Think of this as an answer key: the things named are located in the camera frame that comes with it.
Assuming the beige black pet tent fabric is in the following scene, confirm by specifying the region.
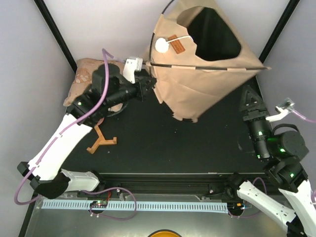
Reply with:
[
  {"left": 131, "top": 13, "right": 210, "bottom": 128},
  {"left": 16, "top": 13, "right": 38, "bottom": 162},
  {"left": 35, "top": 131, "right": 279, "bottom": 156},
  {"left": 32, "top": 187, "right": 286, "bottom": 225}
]
[{"left": 144, "top": 0, "right": 265, "bottom": 122}]

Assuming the beige patterned pillow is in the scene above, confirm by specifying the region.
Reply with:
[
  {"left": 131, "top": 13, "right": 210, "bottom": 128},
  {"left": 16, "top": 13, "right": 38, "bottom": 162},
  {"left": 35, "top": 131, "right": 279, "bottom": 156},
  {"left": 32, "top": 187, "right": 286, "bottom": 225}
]
[{"left": 63, "top": 58, "right": 127, "bottom": 114}]

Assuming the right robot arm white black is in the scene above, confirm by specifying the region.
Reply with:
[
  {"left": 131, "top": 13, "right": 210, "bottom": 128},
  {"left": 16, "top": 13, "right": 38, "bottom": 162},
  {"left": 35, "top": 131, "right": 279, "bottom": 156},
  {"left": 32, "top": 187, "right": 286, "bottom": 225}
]
[{"left": 224, "top": 85, "right": 316, "bottom": 237}]

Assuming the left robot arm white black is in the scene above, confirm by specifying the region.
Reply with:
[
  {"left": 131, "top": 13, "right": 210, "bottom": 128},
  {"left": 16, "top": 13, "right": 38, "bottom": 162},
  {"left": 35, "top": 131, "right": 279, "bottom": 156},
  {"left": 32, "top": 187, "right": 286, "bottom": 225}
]
[{"left": 17, "top": 64, "right": 157, "bottom": 199}]

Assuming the white pompom toy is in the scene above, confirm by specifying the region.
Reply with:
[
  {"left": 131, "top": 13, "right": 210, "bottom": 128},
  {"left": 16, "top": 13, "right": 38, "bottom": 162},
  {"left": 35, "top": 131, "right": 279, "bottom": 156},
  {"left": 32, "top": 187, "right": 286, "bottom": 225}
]
[{"left": 155, "top": 38, "right": 169, "bottom": 53}]

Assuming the wooden bowl stand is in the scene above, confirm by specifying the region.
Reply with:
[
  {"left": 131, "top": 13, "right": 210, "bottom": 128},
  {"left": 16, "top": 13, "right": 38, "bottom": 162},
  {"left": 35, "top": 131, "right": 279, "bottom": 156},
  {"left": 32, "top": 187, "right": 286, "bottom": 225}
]
[{"left": 86, "top": 125, "right": 118, "bottom": 154}]

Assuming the right small circuit board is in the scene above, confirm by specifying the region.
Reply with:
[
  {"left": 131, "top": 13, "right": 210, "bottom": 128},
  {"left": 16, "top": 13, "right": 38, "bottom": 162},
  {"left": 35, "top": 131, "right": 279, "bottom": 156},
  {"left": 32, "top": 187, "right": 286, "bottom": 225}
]
[{"left": 228, "top": 202, "right": 246, "bottom": 210}]

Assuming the small circuit board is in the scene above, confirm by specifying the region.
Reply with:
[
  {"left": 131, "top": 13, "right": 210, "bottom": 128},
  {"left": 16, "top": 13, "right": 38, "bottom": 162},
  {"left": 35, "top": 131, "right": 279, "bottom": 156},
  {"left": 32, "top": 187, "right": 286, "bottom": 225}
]
[
  {"left": 228, "top": 202, "right": 246, "bottom": 210},
  {"left": 90, "top": 200, "right": 108, "bottom": 208}
]

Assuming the left small circuit board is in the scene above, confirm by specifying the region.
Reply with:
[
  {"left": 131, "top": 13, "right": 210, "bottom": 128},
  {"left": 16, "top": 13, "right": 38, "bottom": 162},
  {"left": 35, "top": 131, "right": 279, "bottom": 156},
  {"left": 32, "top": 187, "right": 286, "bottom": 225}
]
[{"left": 90, "top": 200, "right": 108, "bottom": 208}]

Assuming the yellow round object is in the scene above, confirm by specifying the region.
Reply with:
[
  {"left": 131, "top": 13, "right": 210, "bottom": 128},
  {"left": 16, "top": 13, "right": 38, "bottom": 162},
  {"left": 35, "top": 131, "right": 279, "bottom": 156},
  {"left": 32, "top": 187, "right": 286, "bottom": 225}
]
[{"left": 148, "top": 230, "right": 181, "bottom": 237}]

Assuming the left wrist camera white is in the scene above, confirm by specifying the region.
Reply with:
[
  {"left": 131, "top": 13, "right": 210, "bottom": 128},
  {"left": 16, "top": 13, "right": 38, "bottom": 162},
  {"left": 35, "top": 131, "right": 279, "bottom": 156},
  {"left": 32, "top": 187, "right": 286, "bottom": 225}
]
[{"left": 123, "top": 57, "right": 143, "bottom": 84}]

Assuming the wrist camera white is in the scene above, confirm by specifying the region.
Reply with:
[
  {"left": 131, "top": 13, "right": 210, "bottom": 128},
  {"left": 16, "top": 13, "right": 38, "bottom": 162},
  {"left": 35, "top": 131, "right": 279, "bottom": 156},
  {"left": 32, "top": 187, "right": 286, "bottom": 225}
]
[
  {"left": 266, "top": 98, "right": 295, "bottom": 122},
  {"left": 123, "top": 57, "right": 143, "bottom": 84}
]

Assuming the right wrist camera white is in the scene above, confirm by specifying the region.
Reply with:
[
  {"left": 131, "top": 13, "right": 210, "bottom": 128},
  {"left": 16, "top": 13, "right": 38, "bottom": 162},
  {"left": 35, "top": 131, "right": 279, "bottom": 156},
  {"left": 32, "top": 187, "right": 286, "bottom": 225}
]
[{"left": 266, "top": 98, "right": 295, "bottom": 122}]

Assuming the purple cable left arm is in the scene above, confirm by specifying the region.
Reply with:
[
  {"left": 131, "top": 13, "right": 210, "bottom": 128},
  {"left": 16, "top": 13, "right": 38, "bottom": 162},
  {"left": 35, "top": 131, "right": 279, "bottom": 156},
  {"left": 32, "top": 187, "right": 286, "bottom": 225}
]
[{"left": 14, "top": 48, "right": 126, "bottom": 205}]

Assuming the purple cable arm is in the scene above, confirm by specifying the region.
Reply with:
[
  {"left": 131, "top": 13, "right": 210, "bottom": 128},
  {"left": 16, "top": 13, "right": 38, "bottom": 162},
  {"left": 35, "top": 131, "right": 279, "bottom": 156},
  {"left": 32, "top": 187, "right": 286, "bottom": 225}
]
[
  {"left": 292, "top": 108, "right": 316, "bottom": 205},
  {"left": 14, "top": 48, "right": 126, "bottom": 205}
]

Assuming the right black frame post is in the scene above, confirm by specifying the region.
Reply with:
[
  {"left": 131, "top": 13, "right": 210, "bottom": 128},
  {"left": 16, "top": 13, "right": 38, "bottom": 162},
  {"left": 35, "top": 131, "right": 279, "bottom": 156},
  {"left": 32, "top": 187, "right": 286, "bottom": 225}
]
[{"left": 258, "top": 0, "right": 301, "bottom": 65}]

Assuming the black frame post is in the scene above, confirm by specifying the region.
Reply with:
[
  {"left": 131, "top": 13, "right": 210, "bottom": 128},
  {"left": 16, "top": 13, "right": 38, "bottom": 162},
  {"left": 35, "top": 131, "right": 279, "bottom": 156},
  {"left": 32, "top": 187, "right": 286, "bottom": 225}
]
[
  {"left": 33, "top": 0, "right": 78, "bottom": 73},
  {"left": 258, "top": 0, "right": 301, "bottom": 65}
]

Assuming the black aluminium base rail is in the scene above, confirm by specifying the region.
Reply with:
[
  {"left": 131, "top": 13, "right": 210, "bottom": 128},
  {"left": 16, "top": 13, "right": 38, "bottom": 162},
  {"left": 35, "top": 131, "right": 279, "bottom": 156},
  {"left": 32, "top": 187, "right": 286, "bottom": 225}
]
[{"left": 92, "top": 173, "right": 243, "bottom": 200}]

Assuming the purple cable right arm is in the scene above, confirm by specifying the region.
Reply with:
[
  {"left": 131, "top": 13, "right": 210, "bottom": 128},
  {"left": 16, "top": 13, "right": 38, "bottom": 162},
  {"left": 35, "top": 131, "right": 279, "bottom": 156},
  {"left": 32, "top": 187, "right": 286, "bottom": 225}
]
[{"left": 292, "top": 108, "right": 316, "bottom": 205}]

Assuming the left black frame post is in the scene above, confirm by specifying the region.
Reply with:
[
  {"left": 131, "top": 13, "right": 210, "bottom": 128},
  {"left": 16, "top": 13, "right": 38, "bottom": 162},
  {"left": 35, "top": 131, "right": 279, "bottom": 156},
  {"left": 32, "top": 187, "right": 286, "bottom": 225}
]
[{"left": 33, "top": 0, "right": 78, "bottom": 73}]

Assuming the white slotted cable duct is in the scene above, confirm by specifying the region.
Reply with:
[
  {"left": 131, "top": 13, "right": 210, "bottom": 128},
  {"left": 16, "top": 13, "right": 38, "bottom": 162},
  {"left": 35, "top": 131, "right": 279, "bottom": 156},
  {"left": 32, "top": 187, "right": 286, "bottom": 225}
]
[{"left": 41, "top": 199, "right": 228, "bottom": 214}]

